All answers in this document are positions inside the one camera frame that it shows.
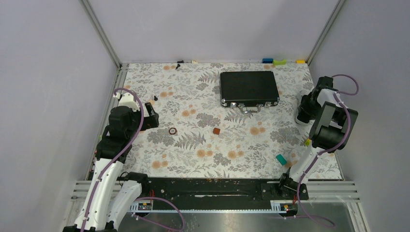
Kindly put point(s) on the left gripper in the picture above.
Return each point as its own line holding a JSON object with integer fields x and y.
{"x": 151, "y": 116}

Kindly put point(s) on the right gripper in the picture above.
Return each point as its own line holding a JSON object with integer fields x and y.
{"x": 305, "y": 108}

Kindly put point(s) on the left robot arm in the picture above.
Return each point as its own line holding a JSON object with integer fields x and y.
{"x": 101, "y": 213}

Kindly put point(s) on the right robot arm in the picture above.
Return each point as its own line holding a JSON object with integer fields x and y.
{"x": 332, "y": 125}

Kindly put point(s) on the brown poker chip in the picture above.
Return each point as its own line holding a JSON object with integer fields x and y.
{"x": 172, "y": 131}

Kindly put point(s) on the floral table mat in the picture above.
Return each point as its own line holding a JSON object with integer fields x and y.
{"x": 189, "y": 100}

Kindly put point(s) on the green block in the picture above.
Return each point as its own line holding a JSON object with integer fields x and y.
{"x": 279, "y": 62}

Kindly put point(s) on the teal block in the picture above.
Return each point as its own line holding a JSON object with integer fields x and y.
{"x": 281, "y": 159}

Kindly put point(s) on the black aluminium briefcase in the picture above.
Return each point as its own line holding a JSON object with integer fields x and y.
{"x": 248, "y": 88}

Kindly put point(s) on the blue block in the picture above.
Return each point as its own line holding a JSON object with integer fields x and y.
{"x": 267, "y": 60}

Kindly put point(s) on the red-brown wooden block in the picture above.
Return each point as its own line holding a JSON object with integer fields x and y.
{"x": 216, "y": 131}

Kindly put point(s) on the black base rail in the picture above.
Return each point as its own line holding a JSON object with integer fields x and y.
{"x": 223, "y": 194}

